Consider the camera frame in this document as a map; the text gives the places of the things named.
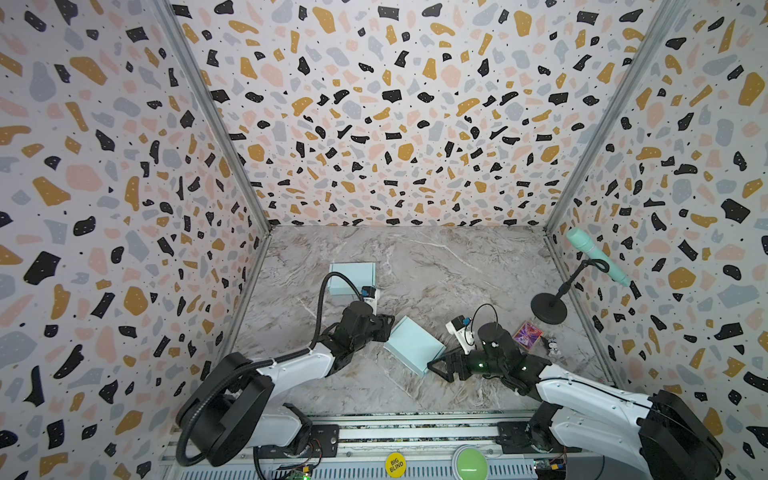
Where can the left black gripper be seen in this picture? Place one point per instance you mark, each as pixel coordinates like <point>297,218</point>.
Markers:
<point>377,324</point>

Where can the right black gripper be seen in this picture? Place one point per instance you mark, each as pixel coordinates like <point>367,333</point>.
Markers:
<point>455,364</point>

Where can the mint paper box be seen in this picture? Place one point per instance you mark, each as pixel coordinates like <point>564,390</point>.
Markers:
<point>361,274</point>

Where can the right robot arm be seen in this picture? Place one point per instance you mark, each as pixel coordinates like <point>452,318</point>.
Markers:
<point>657,434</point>

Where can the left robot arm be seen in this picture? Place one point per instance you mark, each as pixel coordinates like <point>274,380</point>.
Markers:
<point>236,406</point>

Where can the colourful small card box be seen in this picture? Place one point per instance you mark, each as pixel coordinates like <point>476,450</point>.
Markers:
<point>527,336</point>

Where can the small black white figurine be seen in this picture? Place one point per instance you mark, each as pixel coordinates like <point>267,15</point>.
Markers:
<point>552,347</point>

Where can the green round button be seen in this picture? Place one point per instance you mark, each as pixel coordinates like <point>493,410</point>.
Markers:
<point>469,463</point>

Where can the yellow round sticker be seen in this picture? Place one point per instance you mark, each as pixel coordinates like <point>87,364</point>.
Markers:
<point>395,465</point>

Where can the mint green microphone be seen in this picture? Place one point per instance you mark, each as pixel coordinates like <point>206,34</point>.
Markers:
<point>582,242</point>

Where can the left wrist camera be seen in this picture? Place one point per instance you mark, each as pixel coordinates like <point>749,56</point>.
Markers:
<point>370,297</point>

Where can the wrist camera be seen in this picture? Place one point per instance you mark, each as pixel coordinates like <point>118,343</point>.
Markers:
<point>370,297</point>
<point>461,328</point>

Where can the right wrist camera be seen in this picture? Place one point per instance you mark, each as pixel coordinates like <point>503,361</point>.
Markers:
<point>461,328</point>

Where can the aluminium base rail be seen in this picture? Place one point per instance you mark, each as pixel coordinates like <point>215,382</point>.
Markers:
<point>357,447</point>

